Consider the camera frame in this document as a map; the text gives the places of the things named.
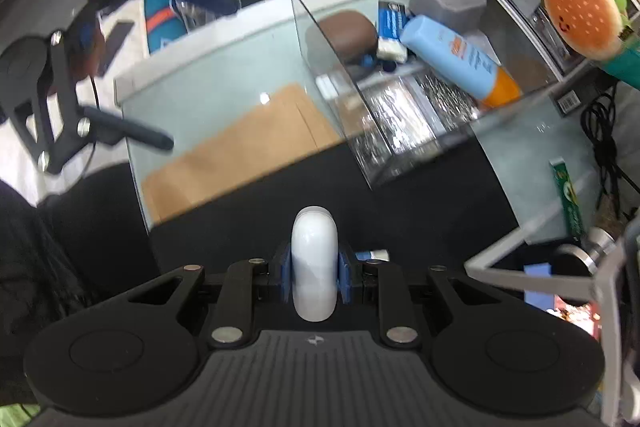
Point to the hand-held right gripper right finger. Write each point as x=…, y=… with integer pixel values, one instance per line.
x=345, y=279

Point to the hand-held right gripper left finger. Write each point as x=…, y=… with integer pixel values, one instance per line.
x=283, y=279

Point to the white earbuds case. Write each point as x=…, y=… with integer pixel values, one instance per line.
x=315, y=257

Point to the large clear drawer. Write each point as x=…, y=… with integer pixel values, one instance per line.
x=330, y=57

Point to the white drawer organizer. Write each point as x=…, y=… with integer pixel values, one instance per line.
x=500, y=22

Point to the eraser with blue sleeve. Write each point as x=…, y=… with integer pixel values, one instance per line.
x=374, y=254
x=392, y=27

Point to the blue and orange packet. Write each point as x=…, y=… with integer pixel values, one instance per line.
x=160, y=19

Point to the black desk mat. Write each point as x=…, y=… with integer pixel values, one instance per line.
x=325, y=187

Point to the brown envelope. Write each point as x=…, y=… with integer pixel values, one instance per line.
x=240, y=147

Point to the brown oval case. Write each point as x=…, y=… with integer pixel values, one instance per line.
x=350, y=34

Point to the silver foil packets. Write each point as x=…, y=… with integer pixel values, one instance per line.
x=415, y=122

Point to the phone with cartoon screen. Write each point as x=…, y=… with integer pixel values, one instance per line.
x=537, y=272

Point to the green packet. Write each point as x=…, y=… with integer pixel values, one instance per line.
x=567, y=197

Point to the blue and orange sunscreen bottle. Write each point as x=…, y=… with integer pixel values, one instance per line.
x=450, y=54

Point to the silver metal knob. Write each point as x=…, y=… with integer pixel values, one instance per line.
x=600, y=247

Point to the black barcode tag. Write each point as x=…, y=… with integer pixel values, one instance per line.
x=568, y=101

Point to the burger plush toy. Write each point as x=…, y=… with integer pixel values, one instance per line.
x=580, y=7

